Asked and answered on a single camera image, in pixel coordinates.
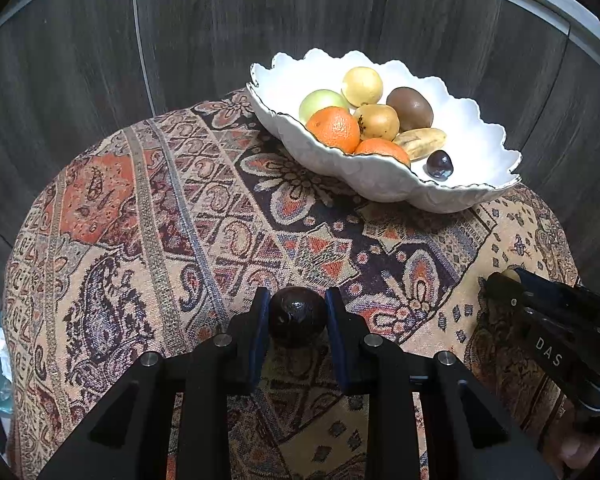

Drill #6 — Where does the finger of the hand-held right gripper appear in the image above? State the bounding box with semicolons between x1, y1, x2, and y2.
514;268;600;313
484;272;533;322

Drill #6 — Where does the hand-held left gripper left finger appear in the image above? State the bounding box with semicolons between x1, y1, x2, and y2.
37;287;272;480

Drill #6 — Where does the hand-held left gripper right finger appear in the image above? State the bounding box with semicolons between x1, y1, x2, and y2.
325;287;556;480

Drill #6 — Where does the large dark plum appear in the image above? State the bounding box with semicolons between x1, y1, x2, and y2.
267;287;328;349

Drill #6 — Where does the white scalloped ceramic bowl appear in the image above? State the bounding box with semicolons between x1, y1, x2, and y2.
245;48;524;214

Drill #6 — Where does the small dark cherry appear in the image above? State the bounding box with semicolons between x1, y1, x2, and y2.
425;150;454;180

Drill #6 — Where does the small yellow banana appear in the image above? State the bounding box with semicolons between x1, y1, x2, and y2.
393;128;448;162

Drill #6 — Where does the orange tangerine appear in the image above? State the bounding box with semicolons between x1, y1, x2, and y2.
353;138;411;167
305;106;361;155

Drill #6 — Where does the brown kiwi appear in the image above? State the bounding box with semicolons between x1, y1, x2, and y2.
386;86;435;132

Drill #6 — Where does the yellow mango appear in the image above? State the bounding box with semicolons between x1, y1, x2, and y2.
352;103;401;142

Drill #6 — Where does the patterned paisley tablecloth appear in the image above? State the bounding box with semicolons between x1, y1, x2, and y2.
2;87;581;480

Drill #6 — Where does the round green fruit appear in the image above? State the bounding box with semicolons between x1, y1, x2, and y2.
299;89;352;123

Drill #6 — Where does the round yellow fruit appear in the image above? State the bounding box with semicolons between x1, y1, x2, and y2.
341;66;384;107

